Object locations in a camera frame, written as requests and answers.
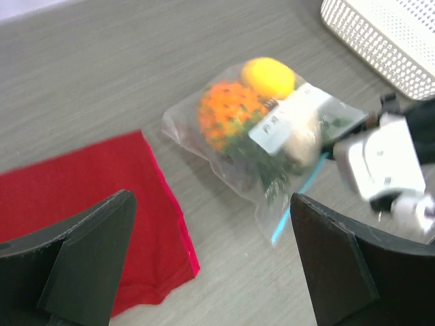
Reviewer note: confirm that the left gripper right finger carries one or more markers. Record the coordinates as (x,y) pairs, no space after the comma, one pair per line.
(359,275)

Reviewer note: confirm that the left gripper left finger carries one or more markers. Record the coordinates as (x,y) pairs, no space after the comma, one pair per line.
(69,272)

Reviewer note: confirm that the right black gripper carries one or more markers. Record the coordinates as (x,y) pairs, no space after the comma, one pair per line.
(419,117)

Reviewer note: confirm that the white toy radish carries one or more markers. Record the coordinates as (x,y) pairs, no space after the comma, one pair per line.
(309,130)

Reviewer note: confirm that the yellow toy lemon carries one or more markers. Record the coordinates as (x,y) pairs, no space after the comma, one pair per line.
(269,77)

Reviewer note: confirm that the clear zip top bag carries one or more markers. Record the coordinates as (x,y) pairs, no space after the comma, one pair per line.
(265,132)

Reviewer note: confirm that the toy pineapple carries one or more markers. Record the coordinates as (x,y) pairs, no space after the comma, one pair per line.
(226,113)

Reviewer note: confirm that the white plastic basket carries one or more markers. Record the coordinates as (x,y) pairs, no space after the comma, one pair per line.
(395,38)

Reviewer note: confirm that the red folded cloth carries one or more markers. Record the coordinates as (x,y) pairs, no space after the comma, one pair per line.
(161,256)

